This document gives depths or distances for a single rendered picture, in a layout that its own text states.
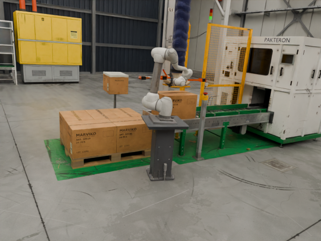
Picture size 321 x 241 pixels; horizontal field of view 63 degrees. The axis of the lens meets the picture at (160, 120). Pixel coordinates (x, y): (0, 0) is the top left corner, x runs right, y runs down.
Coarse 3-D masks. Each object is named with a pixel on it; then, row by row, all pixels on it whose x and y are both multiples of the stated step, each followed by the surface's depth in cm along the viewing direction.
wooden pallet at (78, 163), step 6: (60, 138) 421; (66, 150) 377; (138, 150) 388; (144, 150) 393; (150, 150) 399; (66, 156) 381; (90, 156) 353; (96, 156) 357; (114, 156) 371; (120, 156) 376; (126, 156) 391; (132, 156) 393; (138, 156) 394; (144, 156) 396; (72, 162) 344; (78, 162) 347; (90, 162) 364; (96, 162) 365; (102, 162) 367; (108, 162) 369; (114, 162) 373
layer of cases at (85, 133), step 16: (64, 112) 409; (80, 112) 415; (96, 112) 422; (112, 112) 429; (128, 112) 437; (64, 128) 379; (80, 128) 340; (96, 128) 347; (112, 128) 358; (128, 128) 370; (144, 128) 383; (80, 144) 342; (96, 144) 353; (112, 144) 365; (128, 144) 377; (144, 144) 391
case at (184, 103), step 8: (160, 96) 396; (168, 96) 388; (176, 96) 395; (184, 96) 402; (192, 96) 409; (176, 104) 399; (184, 104) 406; (192, 104) 414; (152, 112) 423; (176, 112) 403; (184, 112) 411; (192, 112) 418
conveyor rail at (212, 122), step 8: (264, 112) 487; (184, 120) 396; (192, 120) 404; (208, 120) 421; (216, 120) 430; (224, 120) 438; (232, 120) 448; (240, 120) 458; (256, 120) 478; (264, 120) 490; (192, 128) 408; (208, 128) 425
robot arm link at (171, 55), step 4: (172, 48) 303; (168, 52) 302; (172, 52) 300; (176, 52) 306; (164, 56) 307; (168, 56) 305; (172, 56) 304; (176, 56) 306; (168, 60) 311; (172, 60) 309; (176, 60) 311
